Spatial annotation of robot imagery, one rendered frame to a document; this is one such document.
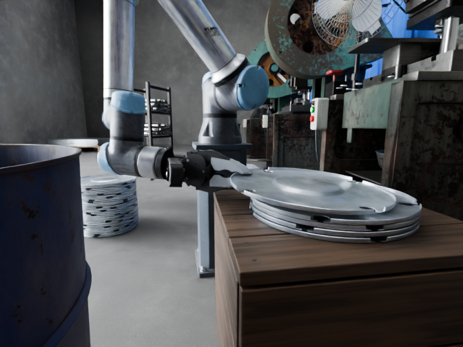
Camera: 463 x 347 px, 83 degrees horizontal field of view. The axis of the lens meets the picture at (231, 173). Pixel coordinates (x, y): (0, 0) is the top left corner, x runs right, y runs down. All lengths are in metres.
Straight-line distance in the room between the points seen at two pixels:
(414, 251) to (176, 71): 7.57
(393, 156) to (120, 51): 0.76
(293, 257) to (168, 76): 7.57
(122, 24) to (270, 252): 0.66
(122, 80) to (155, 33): 7.36
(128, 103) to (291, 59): 1.88
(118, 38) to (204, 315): 0.76
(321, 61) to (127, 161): 2.03
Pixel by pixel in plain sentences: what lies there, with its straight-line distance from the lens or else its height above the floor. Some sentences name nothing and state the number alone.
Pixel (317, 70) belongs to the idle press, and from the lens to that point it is 2.41.
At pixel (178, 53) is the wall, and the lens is 7.87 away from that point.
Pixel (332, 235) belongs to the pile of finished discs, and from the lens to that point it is 0.41.
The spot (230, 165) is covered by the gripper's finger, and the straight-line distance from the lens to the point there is 0.54.
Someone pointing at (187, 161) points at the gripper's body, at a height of 0.43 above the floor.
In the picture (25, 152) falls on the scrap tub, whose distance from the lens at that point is 0.51.
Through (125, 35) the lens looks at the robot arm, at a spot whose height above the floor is 0.74.
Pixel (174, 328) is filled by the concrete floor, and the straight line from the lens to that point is 0.79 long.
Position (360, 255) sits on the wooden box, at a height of 0.35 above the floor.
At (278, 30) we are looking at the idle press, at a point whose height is 1.26.
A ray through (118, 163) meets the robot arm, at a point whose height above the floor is 0.42.
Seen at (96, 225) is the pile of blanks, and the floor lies 0.05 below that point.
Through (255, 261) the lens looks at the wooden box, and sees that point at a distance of 0.33.
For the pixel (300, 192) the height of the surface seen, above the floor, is 0.40.
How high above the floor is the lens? 0.51
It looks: 10 degrees down
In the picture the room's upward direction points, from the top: straight up
